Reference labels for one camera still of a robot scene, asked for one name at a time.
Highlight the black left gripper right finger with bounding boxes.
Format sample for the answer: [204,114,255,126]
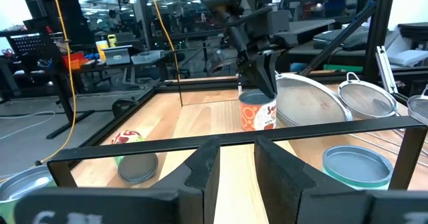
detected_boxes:
[254,135,370,224]

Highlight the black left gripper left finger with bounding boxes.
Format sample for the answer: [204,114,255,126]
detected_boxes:
[152,137,221,224]

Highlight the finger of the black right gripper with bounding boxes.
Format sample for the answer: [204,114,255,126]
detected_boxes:
[265,49,279,100]
[239,51,268,94]

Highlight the orange sauce can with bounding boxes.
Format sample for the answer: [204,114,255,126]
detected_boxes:
[238,89,278,132]

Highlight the teal tuna fish can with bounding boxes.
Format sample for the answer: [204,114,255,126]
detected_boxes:
[322,144,395,191]

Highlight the mixed vegetables can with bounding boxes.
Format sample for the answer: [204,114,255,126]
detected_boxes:
[0,164,57,224]

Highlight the large metal mesh strainer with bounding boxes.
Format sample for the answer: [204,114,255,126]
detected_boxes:
[274,70,428,168]

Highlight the green mat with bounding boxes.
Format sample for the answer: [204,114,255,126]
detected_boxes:
[322,64,364,73]

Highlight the medium metal mesh strainer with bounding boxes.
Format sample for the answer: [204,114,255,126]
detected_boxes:
[337,72,428,141]

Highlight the silver aluminium extrusion bar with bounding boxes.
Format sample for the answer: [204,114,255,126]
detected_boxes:
[374,45,399,94]

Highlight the clear plastic tray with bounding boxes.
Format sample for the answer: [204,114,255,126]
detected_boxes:
[130,49,165,66]

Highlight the grey box with yellow label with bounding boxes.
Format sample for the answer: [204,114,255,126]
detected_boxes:
[102,45,133,66]

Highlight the small metal mesh strainer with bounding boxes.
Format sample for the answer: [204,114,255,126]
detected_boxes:
[407,85,428,126]

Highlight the person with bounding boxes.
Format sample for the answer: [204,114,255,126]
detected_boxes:
[106,9,122,31]

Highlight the yellow container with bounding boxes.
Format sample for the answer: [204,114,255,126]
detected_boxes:
[95,39,110,63]

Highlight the black desk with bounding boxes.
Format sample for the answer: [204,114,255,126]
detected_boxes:
[0,26,101,140]

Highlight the red orange storage bins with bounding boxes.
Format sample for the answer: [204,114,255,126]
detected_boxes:
[61,51,90,71]

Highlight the black pegboard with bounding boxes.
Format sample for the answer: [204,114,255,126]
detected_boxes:
[9,32,46,56]

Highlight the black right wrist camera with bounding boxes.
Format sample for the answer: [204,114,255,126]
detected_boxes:
[267,9,292,35]

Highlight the yellow cable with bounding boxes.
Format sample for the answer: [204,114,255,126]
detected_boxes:
[33,0,78,167]
[146,0,180,83]

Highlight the white cable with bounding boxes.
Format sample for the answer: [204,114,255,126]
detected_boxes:
[0,110,57,141]

